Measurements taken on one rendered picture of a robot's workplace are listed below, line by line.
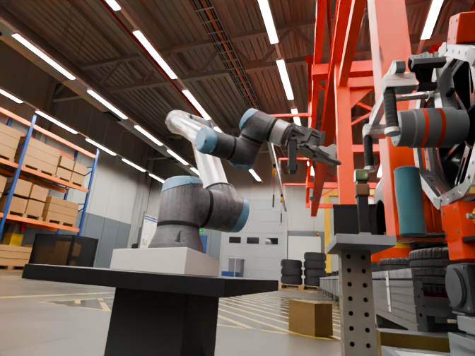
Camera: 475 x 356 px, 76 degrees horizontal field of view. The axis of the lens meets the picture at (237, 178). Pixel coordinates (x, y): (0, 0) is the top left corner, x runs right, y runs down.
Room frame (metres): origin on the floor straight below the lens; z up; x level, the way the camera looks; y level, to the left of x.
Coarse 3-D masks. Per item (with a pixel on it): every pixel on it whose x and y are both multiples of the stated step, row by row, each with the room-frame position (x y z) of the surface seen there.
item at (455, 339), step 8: (448, 336) 1.15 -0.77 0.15; (456, 336) 1.10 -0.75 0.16; (464, 336) 1.14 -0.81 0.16; (472, 336) 1.10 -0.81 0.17; (456, 344) 1.10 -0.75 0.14; (464, 344) 1.04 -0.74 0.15; (472, 344) 1.00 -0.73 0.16; (456, 352) 1.11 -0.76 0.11; (464, 352) 1.05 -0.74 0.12; (472, 352) 1.00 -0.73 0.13
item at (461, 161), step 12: (456, 72) 0.95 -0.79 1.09; (468, 72) 0.95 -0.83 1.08; (456, 84) 1.01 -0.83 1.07; (468, 84) 1.00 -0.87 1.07; (456, 96) 1.01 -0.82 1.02; (468, 96) 1.04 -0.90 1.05; (468, 108) 0.96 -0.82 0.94; (468, 144) 0.98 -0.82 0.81; (444, 156) 1.16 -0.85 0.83; (456, 156) 1.15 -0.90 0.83; (468, 156) 1.00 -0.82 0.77; (444, 168) 1.16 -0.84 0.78; (456, 168) 1.15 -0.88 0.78; (456, 180) 1.10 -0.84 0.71
